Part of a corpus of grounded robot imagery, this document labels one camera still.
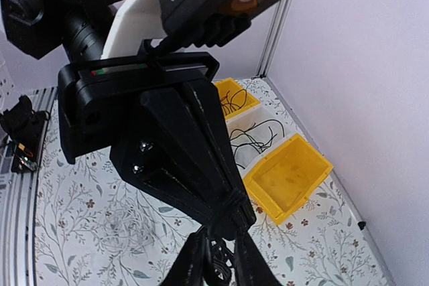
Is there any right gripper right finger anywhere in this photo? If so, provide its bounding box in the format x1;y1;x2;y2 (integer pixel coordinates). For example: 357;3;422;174
234;232;281;286

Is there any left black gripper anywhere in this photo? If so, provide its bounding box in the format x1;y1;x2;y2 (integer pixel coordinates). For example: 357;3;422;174
58;52;255;233

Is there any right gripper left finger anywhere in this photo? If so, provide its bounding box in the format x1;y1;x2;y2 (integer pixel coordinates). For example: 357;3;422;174
160;228;214;286

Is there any black ribbon cable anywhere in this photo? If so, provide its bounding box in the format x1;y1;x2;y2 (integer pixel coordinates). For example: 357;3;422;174
200;188;251;286

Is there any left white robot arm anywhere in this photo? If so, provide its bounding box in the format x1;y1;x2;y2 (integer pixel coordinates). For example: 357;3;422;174
1;0;255;240

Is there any white translucent plastic bin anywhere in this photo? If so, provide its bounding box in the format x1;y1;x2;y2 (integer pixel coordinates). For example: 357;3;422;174
227;105;291;172

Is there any right yellow plastic bin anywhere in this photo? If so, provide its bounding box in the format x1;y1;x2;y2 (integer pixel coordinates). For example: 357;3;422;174
242;133;333;225

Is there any yellow plastic bin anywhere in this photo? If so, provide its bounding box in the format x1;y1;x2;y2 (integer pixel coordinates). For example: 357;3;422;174
242;133;333;225
214;78;260;120

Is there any left yellow plastic bin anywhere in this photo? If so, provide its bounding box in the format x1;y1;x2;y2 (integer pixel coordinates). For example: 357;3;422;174
214;78;260;120

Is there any thin white cable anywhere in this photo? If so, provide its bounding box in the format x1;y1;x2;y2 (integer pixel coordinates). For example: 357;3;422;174
97;205;162;257

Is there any front aluminium rail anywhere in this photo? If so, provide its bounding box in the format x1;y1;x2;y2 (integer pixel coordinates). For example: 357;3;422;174
0;86;58;286

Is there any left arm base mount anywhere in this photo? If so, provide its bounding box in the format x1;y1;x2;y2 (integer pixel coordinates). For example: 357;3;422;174
1;95;50;173

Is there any left aluminium frame post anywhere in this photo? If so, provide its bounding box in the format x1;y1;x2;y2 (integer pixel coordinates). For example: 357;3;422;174
255;0;292;78

